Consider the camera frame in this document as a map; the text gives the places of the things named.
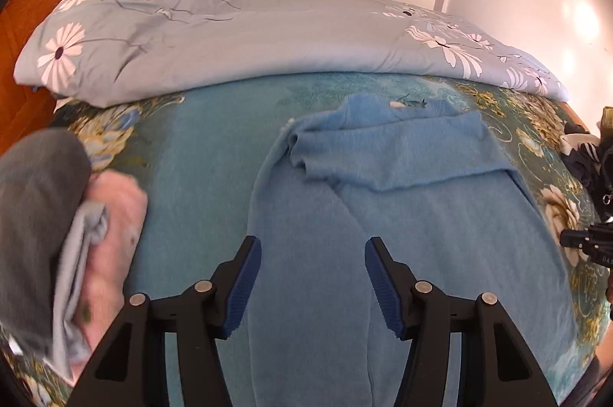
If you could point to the grey floral quilt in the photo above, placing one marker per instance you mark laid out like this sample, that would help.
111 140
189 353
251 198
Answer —
268 38

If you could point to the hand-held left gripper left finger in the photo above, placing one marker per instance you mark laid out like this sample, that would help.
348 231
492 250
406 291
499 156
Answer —
242 287

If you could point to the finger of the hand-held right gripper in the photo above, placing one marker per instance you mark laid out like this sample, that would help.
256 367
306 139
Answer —
574 238

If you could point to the blue knit sweater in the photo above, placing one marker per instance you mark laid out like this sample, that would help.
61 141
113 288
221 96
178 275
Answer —
330 244

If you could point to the dark grey garment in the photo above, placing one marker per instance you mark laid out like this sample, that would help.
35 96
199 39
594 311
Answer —
33 215

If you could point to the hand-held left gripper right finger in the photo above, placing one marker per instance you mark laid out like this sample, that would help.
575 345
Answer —
383 287

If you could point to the teal floral bed sheet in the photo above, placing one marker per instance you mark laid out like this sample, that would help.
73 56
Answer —
206 138

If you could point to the light grey garment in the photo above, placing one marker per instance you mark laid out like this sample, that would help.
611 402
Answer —
79 239

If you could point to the pink garment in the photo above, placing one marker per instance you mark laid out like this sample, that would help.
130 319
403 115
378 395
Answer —
119 225

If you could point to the pile of dark clothes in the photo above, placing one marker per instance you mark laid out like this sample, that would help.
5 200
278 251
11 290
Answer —
591 162

